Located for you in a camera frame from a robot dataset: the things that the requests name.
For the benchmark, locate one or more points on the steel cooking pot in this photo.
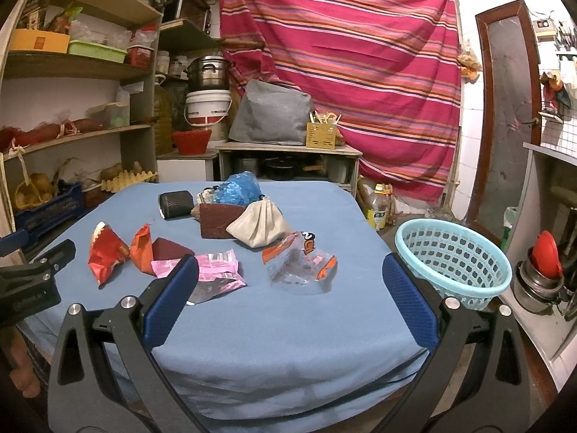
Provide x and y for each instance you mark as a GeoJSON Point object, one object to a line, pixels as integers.
{"type": "Point", "coordinates": [209, 72]}

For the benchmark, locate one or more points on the light blue plastic basket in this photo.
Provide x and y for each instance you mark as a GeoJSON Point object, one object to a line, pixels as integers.
{"type": "Point", "coordinates": [455, 260]}

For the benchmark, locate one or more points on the red plastic lid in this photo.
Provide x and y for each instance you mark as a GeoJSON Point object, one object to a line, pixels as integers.
{"type": "Point", "coordinates": [545, 256]}

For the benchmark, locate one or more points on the blue plastic bag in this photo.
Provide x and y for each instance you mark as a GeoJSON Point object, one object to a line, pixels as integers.
{"type": "Point", "coordinates": [239, 189]}

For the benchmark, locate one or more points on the stacked steel pots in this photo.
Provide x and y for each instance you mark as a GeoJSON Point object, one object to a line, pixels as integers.
{"type": "Point", "coordinates": [534, 292]}

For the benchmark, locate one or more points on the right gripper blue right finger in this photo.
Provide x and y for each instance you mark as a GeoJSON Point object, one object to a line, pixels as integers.
{"type": "Point", "coordinates": [475, 376]}

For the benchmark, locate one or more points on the red striped hanging cloth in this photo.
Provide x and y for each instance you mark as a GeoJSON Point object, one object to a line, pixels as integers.
{"type": "Point", "coordinates": [387, 68]}

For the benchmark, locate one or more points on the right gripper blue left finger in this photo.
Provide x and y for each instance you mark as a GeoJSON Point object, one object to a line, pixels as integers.
{"type": "Point", "coordinates": [83, 395]}

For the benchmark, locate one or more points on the black cylindrical speaker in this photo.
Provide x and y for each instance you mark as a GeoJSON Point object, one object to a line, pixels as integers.
{"type": "Point", "coordinates": [175, 204]}

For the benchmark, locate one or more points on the beige cloth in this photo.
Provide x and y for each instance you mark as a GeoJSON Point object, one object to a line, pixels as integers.
{"type": "Point", "coordinates": [260, 224]}

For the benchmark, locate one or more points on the kitchen counter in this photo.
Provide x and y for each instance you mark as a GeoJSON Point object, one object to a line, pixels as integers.
{"type": "Point", "coordinates": [552, 336]}

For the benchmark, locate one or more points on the yellow egg tray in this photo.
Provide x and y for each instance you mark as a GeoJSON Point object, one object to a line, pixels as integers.
{"type": "Point", "coordinates": [126, 179]}

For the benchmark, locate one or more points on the yellow utensil box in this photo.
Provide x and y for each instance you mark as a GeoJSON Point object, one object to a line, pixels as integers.
{"type": "Point", "coordinates": [322, 130]}

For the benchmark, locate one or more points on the oil bottle yellow label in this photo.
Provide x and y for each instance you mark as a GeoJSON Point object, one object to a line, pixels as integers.
{"type": "Point", "coordinates": [379, 206]}

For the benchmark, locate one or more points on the dark blue plastic crate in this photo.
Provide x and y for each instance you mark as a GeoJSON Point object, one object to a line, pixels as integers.
{"type": "Point", "coordinates": [45, 218]}

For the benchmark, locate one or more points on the yellow box on shelf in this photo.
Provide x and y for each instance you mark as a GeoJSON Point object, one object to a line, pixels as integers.
{"type": "Point", "coordinates": [39, 40]}

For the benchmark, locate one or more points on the green plastic tray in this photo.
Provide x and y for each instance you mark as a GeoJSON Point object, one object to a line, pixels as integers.
{"type": "Point", "coordinates": [96, 51]}

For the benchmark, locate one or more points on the pink foil wrapper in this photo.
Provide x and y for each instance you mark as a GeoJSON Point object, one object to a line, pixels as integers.
{"type": "Point", "coordinates": [218, 274]}

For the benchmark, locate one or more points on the white cabinet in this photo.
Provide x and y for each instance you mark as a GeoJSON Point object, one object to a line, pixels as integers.
{"type": "Point", "coordinates": [173, 167]}

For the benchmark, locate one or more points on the white plastic bucket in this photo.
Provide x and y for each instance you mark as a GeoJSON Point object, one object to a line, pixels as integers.
{"type": "Point", "coordinates": [209, 110]}

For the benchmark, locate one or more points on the red woven basket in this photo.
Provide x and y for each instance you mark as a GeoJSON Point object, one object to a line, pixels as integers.
{"type": "Point", "coordinates": [191, 143]}

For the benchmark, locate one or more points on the green bin with bag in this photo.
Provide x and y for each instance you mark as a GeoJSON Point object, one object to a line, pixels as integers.
{"type": "Point", "coordinates": [509, 219]}

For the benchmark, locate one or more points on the light blue tablecloth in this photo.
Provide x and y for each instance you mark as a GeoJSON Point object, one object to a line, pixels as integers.
{"type": "Point", "coordinates": [261, 359]}

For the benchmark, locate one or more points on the clear orange plastic wrapper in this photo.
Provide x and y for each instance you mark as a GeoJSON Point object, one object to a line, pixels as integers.
{"type": "Point", "coordinates": [296, 265]}

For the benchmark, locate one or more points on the grey fabric cover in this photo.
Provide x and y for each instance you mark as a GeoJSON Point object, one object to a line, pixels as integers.
{"type": "Point", "coordinates": [271, 114]}

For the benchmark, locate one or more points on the wooden shelf unit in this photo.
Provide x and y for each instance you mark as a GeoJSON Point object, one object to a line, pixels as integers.
{"type": "Point", "coordinates": [71, 118]}

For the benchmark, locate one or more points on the red chip bag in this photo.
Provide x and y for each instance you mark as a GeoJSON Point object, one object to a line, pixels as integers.
{"type": "Point", "coordinates": [106, 251]}

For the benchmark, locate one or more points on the brown framed door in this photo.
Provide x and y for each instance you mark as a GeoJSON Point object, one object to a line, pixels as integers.
{"type": "Point", "coordinates": [511, 101]}

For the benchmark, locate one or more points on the grey low shelf table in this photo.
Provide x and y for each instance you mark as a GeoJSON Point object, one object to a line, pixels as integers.
{"type": "Point", "coordinates": [270, 162]}

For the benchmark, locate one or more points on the small maroon scouring pad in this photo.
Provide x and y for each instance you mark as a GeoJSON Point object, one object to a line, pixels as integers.
{"type": "Point", "coordinates": [164, 249]}

